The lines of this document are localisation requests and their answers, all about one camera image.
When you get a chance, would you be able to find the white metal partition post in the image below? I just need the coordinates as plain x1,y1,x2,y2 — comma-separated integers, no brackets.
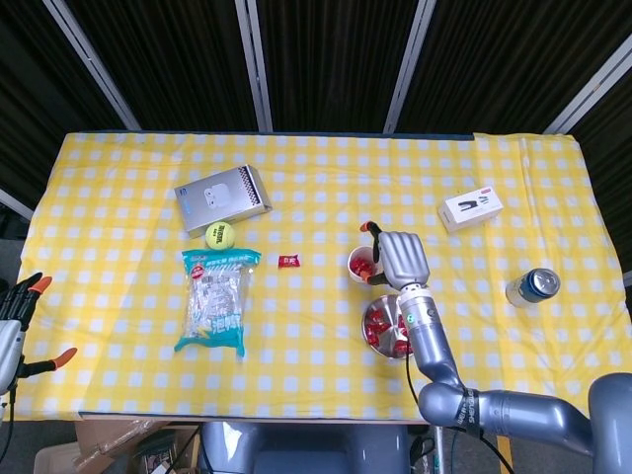
542,32,632,135
382,0,438,134
0,187,35,221
234,0,274,133
41,0,142,132

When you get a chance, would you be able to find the blue white drink can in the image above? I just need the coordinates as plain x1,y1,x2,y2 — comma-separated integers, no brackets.
505,268,562,310

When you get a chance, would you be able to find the black right arm strap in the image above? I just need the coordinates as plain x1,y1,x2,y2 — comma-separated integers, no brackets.
456,387,484,438

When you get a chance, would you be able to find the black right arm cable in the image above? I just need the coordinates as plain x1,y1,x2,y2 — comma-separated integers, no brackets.
403,353,514,474

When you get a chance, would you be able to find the gray robot torso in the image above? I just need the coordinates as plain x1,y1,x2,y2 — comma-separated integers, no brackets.
199,422,411,474

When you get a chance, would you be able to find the black ribbed partition panel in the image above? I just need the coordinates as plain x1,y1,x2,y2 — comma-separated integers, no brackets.
567,73,632,276
256,0,424,133
63,0,261,132
0,0,124,198
397,0,632,134

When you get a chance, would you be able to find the brown cardboard box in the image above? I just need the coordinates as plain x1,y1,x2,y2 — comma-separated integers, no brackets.
73,419,201,474

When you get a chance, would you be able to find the yellow tennis ball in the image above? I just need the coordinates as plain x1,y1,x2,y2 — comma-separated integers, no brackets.
204,220,237,251

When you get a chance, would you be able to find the yellow white checkered tablecloth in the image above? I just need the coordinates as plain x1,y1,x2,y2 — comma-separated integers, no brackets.
17,130,624,422

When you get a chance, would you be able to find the silver metal plate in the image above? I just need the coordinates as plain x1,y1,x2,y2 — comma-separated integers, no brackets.
361,294,417,360

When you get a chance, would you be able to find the white stapler box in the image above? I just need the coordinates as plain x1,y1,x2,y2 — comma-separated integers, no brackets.
436,186,506,234

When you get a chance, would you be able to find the white paper cup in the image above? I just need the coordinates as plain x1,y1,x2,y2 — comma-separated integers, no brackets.
347,245,385,287

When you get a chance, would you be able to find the silver earbuds box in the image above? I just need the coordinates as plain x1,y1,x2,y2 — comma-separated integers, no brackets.
175,164,274,233

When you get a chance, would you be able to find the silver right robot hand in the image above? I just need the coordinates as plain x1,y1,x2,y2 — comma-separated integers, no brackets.
358,221,432,293

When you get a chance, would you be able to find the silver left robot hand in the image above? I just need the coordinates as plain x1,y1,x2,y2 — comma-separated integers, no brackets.
0,271,79,396

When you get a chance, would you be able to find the teal clear snack bag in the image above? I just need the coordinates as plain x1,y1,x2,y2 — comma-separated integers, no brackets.
173,247,263,361

